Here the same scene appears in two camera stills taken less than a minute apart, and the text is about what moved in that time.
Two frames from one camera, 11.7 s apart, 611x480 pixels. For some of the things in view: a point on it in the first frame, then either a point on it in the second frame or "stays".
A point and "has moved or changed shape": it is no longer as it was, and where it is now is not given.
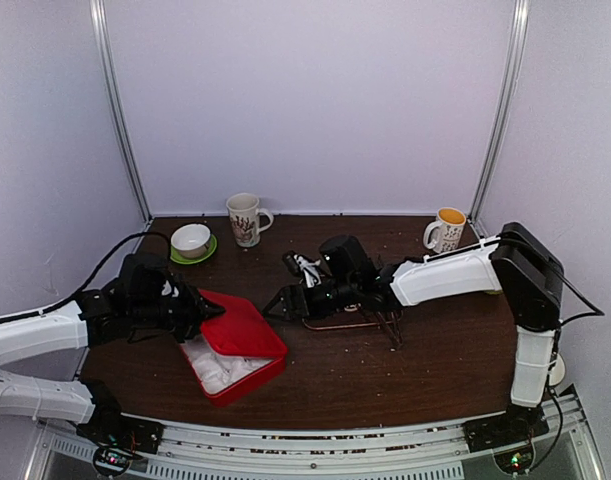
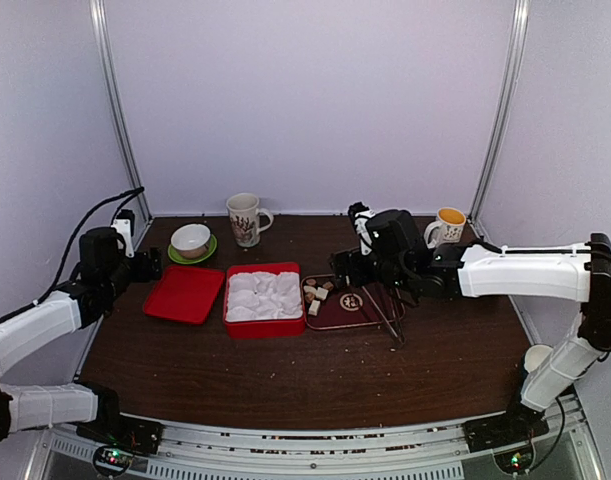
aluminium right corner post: x=519 y=41 stays
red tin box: x=248 y=385 -> x=264 y=329
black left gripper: x=196 y=312 -> x=143 y=274
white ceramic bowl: x=191 y=240 stays
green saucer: x=207 y=253 stays
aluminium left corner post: x=110 y=88 stays
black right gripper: x=289 y=294 -> x=338 y=266
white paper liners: x=216 y=370 -> x=263 y=296
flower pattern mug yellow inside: x=449 y=227 stays
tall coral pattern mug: x=245 y=217 stays
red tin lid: x=240 y=329 has moved or changed shape
